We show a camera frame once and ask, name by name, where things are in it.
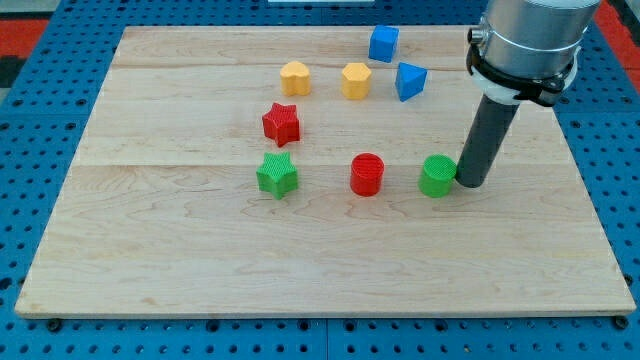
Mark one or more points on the yellow heart block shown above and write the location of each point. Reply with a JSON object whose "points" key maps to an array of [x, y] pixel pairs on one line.
{"points": [[295, 79]]}

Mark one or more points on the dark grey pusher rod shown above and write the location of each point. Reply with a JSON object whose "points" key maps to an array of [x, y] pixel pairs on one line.
{"points": [[489, 128]]}

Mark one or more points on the wooden board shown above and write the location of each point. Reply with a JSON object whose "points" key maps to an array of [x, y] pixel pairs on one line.
{"points": [[160, 215]]}

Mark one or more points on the red star block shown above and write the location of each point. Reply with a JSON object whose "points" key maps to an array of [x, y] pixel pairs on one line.
{"points": [[281, 124]]}

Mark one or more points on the blue cube block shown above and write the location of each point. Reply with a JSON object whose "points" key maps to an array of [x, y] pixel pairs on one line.
{"points": [[383, 43]]}

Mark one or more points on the yellow hexagon block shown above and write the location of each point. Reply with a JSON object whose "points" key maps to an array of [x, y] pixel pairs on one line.
{"points": [[356, 81]]}

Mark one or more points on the green cylinder block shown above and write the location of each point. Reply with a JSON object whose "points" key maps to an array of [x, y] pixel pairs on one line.
{"points": [[437, 174]]}

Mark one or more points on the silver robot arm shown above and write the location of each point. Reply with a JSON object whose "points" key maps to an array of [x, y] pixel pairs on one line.
{"points": [[526, 50]]}

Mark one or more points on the blue triangle block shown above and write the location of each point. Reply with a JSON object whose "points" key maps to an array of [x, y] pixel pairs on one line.
{"points": [[410, 80]]}

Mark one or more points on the green star block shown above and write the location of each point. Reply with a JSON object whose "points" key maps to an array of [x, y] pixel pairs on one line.
{"points": [[277, 174]]}

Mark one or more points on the red cylinder block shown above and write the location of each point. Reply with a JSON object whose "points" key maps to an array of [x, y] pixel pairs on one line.
{"points": [[367, 171]]}

